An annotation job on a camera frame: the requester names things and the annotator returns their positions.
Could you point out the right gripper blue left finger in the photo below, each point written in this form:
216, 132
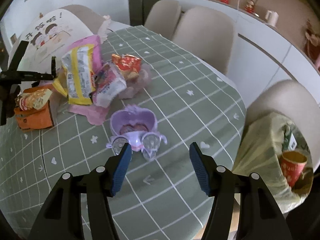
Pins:
123, 161

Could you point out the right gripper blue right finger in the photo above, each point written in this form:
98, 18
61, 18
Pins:
202, 167

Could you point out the orange cardboard box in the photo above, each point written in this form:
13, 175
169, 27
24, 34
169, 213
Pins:
35, 119

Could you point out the yellow plastic trash bag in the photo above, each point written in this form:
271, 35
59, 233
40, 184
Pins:
260, 151

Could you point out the yellow white snack wrapper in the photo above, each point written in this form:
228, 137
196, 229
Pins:
77, 79

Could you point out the red paper cup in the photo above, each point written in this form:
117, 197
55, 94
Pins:
292, 164

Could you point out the red gold snack wrapper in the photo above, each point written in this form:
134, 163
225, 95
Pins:
129, 65

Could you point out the orange yellow noodle packet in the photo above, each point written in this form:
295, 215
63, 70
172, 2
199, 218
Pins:
34, 100

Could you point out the green white snack bag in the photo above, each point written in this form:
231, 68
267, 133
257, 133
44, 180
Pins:
290, 141

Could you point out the purple toy carriage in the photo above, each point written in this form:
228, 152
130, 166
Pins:
137, 126

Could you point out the green checked tablecloth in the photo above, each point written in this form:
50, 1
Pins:
185, 101

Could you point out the pink plastic bag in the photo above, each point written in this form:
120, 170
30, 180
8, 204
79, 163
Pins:
95, 115

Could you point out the pink white snack wrapper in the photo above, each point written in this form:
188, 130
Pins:
109, 83

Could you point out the beige chair with bag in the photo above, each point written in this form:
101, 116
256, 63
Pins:
291, 99

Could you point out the beige chair middle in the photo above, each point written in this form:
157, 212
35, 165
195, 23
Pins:
208, 34

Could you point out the beige chair far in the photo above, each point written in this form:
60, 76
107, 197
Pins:
163, 18

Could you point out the red gift bouquet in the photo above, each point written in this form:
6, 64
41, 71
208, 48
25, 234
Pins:
312, 44

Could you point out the white electric kettle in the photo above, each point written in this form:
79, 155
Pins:
271, 18

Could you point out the red figurine right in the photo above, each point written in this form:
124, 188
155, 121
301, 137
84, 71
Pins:
249, 8

